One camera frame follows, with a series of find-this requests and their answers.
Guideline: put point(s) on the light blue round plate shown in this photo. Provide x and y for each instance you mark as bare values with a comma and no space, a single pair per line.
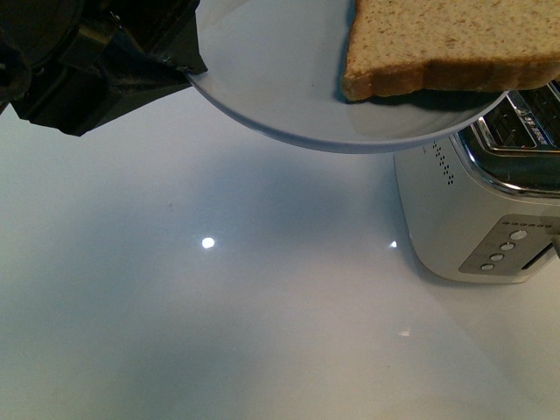
275,67

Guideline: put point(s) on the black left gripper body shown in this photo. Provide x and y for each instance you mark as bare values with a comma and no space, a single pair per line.
77,65

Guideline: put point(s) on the slice of brown bread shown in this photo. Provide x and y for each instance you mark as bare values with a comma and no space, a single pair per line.
400,47

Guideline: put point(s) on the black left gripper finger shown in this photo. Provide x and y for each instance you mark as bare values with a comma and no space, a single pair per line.
170,35

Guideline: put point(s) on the white chrome two-slot toaster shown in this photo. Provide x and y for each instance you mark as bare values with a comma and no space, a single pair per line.
482,205

